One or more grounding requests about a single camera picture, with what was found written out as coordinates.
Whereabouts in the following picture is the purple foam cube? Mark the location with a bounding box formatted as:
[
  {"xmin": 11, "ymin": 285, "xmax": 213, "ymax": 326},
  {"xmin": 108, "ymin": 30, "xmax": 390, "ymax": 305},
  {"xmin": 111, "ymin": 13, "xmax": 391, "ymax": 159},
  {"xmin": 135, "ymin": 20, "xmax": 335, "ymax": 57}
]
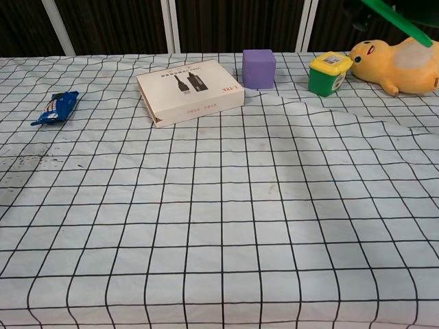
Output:
[{"xmin": 242, "ymin": 49, "xmax": 277, "ymax": 90}]

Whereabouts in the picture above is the white black checkered tablecloth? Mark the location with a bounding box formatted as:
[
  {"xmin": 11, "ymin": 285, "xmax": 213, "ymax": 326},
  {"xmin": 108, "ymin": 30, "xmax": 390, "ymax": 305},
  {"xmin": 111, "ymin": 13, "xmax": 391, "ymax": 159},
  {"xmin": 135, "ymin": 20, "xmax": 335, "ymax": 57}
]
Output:
[{"xmin": 0, "ymin": 51, "xmax": 439, "ymax": 329}]

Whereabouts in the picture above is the white frame pole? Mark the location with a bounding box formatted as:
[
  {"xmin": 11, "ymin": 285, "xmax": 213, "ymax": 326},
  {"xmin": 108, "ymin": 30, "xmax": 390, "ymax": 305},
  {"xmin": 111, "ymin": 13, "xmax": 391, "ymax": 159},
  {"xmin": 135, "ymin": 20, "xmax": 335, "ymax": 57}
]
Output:
[
  {"xmin": 40, "ymin": 0, "xmax": 77, "ymax": 56},
  {"xmin": 294, "ymin": 0, "xmax": 319, "ymax": 53},
  {"xmin": 160, "ymin": 0, "xmax": 182, "ymax": 54}
]

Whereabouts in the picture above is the green container yellow lid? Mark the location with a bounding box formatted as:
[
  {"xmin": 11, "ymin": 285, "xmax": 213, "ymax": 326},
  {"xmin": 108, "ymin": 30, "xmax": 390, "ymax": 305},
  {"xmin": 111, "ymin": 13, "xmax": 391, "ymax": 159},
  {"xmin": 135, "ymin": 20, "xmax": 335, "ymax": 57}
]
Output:
[{"xmin": 307, "ymin": 51, "xmax": 353, "ymax": 98}]

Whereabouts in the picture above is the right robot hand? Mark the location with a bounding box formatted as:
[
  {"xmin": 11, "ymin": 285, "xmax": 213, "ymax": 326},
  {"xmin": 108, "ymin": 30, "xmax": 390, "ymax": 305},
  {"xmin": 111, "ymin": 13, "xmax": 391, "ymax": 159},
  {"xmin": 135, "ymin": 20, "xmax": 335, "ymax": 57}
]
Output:
[{"xmin": 344, "ymin": 0, "xmax": 439, "ymax": 31}]

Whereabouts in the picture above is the red hand clapper green handle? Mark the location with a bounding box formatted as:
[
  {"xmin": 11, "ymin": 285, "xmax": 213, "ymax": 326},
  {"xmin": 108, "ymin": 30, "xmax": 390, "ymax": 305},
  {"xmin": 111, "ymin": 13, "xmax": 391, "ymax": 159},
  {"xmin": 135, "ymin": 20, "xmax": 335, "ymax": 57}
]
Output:
[{"xmin": 359, "ymin": 0, "xmax": 435, "ymax": 49}]

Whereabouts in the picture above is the yellow plush toy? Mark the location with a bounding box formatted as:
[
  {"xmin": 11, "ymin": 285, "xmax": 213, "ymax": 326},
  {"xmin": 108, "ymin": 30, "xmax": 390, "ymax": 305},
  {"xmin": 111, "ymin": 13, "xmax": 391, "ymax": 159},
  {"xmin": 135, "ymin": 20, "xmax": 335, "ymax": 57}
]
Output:
[{"xmin": 348, "ymin": 36, "xmax": 439, "ymax": 97}]

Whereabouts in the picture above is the white cardboard cable box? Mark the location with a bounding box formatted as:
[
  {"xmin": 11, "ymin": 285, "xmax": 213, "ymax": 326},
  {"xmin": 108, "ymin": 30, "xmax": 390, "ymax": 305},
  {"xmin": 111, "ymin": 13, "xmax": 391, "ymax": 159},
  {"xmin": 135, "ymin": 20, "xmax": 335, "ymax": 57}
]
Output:
[{"xmin": 135, "ymin": 59, "xmax": 246, "ymax": 129}]

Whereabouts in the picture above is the blue snack packet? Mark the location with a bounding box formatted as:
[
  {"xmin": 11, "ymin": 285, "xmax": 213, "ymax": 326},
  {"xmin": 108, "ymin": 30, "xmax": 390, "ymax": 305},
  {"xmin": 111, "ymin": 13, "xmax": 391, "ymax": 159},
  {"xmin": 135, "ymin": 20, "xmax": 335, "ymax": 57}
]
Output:
[{"xmin": 30, "ymin": 90, "xmax": 80, "ymax": 127}]

